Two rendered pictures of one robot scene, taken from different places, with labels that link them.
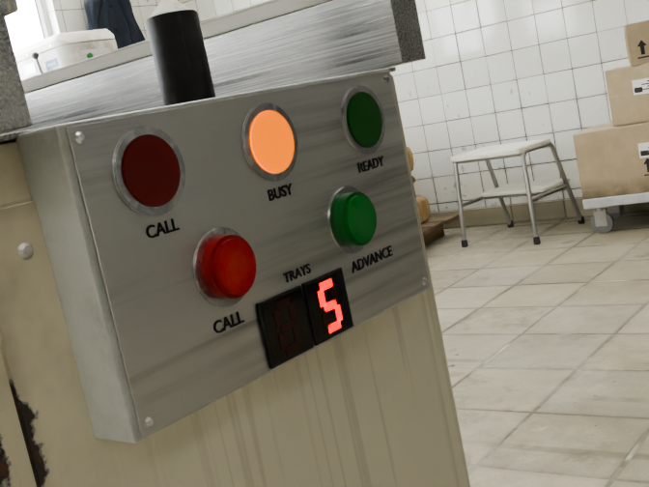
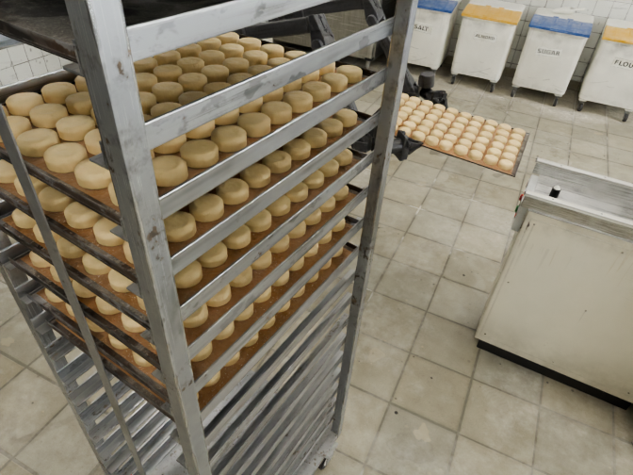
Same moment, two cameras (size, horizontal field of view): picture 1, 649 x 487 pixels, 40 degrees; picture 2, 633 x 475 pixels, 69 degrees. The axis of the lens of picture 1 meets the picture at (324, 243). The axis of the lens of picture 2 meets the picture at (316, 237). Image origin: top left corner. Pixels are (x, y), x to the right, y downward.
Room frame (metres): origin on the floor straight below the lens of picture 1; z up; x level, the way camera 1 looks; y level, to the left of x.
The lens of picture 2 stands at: (1.81, -1.21, 1.82)
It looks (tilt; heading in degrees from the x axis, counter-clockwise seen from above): 39 degrees down; 165
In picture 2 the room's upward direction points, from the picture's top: 4 degrees clockwise
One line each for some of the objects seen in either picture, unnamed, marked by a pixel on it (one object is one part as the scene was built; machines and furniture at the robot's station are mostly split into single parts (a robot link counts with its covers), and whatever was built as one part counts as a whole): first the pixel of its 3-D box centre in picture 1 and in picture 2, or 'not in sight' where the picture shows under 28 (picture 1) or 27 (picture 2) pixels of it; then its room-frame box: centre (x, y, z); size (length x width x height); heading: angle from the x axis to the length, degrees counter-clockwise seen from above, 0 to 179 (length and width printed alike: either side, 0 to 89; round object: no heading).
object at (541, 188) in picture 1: (515, 189); not in sight; (4.38, -0.97, 0.23); 0.45 x 0.45 x 0.46; 43
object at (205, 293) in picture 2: not in sight; (288, 218); (1.16, -1.09, 1.32); 0.64 x 0.03 x 0.03; 134
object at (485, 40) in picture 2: not in sight; (484, 44); (-2.78, 1.72, 0.38); 0.64 x 0.54 x 0.77; 142
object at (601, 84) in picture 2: not in sight; (618, 70); (-1.97, 2.74, 0.38); 0.64 x 0.54 x 0.77; 139
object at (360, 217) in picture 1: (351, 219); not in sight; (0.50, -0.02, 0.76); 0.03 x 0.02 x 0.03; 139
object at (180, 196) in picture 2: not in sight; (290, 124); (1.16, -1.09, 1.50); 0.64 x 0.03 x 0.03; 134
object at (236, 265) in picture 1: (224, 267); not in sight; (0.42, 0.05, 0.76); 0.03 x 0.02 x 0.03; 139
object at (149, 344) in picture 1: (264, 225); (525, 202); (0.47, 0.03, 0.77); 0.24 x 0.04 x 0.14; 139
